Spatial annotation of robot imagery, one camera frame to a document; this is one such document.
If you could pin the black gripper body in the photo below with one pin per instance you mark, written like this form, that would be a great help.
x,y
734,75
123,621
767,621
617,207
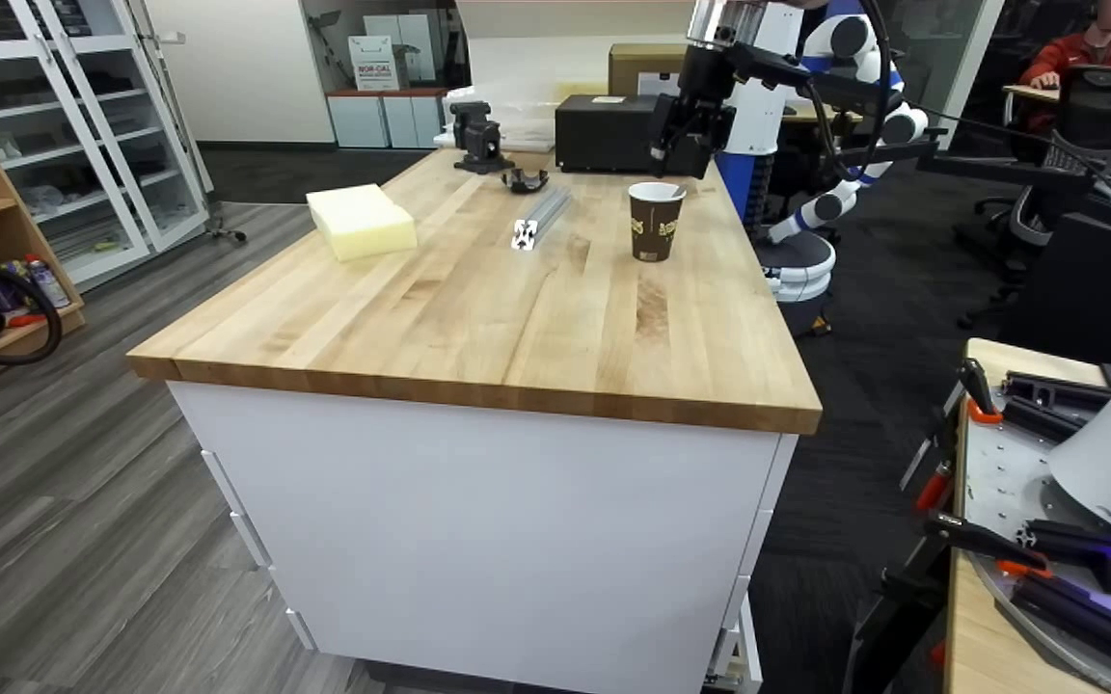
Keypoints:
x,y
711,88

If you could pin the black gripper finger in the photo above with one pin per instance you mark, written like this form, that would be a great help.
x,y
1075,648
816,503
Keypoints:
x,y
708,153
677,153

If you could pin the brown paper coffee cup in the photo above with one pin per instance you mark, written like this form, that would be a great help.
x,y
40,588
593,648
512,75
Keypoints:
x,y
652,228

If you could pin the white column with blue foot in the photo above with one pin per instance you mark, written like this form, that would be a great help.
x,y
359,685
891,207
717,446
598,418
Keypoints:
x,y
751,139

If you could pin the black equipment box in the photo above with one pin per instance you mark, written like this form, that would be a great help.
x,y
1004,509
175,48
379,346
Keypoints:
x,y
614,134

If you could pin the brown cardboard box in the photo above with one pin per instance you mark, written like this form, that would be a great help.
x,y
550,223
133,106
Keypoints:
x,y
638,66

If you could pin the aluminium extrusion bar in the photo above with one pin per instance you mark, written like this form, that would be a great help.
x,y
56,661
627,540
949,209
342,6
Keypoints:
x,y
542,219

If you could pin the white backdrop board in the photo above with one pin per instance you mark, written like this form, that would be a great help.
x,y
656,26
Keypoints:
x,y
542,62

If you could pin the black bench vise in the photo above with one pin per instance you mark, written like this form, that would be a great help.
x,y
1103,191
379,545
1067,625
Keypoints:
x,y
479,135

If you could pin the low white drawer unit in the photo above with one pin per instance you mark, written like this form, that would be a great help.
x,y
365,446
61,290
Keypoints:
x,y
384,117

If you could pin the white framed sign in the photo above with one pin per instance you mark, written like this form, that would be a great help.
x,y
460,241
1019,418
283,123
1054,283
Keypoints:
x,y
371,62

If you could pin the pale yellow foam block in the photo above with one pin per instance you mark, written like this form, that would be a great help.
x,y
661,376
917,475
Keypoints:
x,y
359,223

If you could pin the orange black bar clamp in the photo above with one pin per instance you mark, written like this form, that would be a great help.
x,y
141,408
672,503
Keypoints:
x,y
972,535
932,491
977,387

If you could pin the person in red shirt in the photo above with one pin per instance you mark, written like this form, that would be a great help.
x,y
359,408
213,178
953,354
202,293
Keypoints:
x,y
1080,48

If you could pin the black office chair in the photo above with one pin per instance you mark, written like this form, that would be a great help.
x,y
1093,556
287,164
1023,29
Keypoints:
x,y
1098,128
1080,275

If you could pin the white door panel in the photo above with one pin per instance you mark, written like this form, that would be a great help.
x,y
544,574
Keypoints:
x,y
248,62

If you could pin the silver perforated mounting plate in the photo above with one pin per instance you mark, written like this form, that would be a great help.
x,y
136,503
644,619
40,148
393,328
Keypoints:
x,y
1001,485

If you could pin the white glass display cabinet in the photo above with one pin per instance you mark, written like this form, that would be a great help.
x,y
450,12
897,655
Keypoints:
x,y
133,117
28,139

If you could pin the small light wooden table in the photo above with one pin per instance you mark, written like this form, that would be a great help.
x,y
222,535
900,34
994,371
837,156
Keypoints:
x,y
994,638

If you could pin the white bottle with red cap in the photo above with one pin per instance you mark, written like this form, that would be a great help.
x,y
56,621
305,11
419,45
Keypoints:
x,y
51,288

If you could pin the black mounting bracket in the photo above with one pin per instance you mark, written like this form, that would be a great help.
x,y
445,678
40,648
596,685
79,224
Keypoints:
x,y
1039,418
1080,621
1098,554
1059,387

